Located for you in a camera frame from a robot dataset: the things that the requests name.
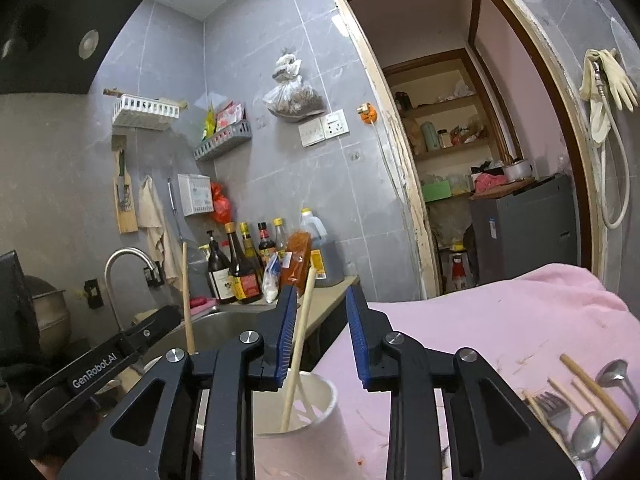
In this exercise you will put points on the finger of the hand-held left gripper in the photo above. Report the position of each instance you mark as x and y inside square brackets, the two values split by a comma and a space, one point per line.
[155, 325]

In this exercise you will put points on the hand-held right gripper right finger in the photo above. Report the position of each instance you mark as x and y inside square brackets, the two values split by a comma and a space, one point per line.
[357, 345]

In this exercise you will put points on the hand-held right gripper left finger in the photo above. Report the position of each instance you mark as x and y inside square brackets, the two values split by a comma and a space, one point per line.
[286, 345]

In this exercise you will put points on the wooden chopstick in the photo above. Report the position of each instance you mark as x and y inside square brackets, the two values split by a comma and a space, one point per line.
[590, 385]
[595, 405]
[560, 390]
[300, 350]

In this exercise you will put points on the white cup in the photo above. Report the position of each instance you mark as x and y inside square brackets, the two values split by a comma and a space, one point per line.
[320, 440]

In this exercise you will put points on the pink soap dish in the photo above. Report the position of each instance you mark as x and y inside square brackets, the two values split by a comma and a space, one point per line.
[202, 304]

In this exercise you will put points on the white seasoning bag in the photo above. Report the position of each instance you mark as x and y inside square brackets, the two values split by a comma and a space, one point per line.
[272, 285]

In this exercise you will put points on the steel sink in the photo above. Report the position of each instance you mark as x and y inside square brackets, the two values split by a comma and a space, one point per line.
[225, 327]

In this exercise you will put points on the dark metal wok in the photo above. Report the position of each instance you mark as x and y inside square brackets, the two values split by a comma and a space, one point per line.
[47, 320]

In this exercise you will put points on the steel faucet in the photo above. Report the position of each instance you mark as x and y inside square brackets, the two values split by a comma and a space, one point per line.
[130, 251]

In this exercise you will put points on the soy sauce bottle yellow label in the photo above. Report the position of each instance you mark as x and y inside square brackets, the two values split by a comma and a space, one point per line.
[242, 280]

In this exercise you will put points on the dark bottle white label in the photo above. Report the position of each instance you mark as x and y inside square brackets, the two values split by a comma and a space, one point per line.
[218, 275]

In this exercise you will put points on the bag of chili powder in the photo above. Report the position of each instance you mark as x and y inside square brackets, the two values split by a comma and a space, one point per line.
[295, 260]

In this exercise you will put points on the pink tablecloth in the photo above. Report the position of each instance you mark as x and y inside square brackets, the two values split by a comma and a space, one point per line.
[450, 325]

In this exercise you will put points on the dark liquid plastic jug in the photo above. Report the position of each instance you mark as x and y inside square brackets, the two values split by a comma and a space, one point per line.
[325, 255]

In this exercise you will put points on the dark bottle red cap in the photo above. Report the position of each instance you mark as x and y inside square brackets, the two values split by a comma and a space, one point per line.
[266, 247]

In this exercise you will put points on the yellow-capped sauce bottle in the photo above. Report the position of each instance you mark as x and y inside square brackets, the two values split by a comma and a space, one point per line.
[248, 247]

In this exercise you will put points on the beige dish towel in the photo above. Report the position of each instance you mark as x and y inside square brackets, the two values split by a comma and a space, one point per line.
[152, 220]

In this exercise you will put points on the clear bottle yellow cap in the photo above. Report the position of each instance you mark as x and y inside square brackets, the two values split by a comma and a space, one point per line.
[280, 240]

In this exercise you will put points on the wooden cutting board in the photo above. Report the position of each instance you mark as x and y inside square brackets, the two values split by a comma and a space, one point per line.
[127, 222]

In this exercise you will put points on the red white figurine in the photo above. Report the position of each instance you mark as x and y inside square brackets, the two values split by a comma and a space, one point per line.
[457, 270]

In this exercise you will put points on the red plastic bag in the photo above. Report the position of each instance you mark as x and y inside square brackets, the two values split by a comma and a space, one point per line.
[221, 207]

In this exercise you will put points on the white perforated box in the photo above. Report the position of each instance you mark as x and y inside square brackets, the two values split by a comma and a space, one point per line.
[195, 195]

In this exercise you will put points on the green box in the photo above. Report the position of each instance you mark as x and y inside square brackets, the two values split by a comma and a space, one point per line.
[436, 191]

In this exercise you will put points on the wooden shelf unit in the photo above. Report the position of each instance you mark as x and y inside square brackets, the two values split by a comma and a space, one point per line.
[440, 152]

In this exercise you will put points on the green yellow snack packet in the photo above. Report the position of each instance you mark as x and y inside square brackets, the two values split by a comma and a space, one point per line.
[209, 122]

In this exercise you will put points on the red cloth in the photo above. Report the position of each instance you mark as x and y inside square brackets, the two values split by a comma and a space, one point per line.
[490, 181]

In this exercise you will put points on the green thermos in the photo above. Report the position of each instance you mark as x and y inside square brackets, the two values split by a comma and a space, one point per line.
[429, 136]

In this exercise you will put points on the red snack packet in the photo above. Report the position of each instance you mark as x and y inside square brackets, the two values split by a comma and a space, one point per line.
[230, 115]

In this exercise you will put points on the small glass jar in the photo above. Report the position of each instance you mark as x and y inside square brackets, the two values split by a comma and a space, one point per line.
[443, 139]

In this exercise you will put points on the small metal pot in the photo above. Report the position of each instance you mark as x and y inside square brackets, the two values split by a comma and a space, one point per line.
[517, 171]

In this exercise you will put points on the hanging clear plastic bag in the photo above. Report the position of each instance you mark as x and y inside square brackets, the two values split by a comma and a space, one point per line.
[295, 100]

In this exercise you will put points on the metal spoon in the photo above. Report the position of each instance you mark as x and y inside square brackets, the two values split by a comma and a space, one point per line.
[587, 435]
[612, 372]

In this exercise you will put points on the black range hood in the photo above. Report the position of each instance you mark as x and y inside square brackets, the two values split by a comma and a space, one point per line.
[50, 35]

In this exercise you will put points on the cream rubber glove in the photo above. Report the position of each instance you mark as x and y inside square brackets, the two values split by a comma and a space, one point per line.
[617, 80]
[595, 115]

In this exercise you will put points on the black wall holder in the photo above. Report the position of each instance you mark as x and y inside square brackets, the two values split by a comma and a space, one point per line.
[155, 274]
[92, 292]

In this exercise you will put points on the wooden door frame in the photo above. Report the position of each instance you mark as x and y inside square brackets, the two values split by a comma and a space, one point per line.
[407, 185]

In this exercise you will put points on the grey wall rack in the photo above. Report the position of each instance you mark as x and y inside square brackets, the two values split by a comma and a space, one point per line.
[222, 142]

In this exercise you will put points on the white switch panel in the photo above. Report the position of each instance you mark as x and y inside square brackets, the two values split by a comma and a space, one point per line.
[311, 133]

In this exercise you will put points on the white plastic wall basket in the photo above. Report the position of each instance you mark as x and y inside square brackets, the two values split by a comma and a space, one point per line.
[145, 110]

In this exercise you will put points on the white wall socket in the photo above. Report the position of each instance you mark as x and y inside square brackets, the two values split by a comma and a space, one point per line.
[334, 124]

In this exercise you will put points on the orange wall hook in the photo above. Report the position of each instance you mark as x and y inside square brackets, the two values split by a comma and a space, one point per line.
[367, 114]

